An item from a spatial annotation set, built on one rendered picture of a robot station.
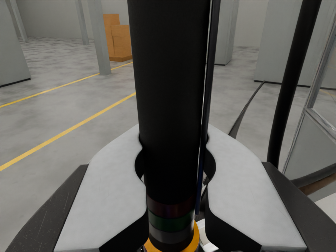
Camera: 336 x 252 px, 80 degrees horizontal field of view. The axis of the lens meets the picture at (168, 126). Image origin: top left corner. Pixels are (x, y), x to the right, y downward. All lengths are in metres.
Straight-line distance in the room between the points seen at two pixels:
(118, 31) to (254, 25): 7.06
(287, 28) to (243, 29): 6.88
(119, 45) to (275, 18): 5.23
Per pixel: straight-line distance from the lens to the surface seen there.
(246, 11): 12.27
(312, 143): 1.53
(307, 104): 1.60
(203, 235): 0.20
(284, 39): 5.56
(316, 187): 0.29
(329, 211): 0.55
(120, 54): 8.27
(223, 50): 7.29
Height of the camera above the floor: 1.54
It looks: 29 degrees down
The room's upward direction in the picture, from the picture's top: 1 degrees counter-clockwise
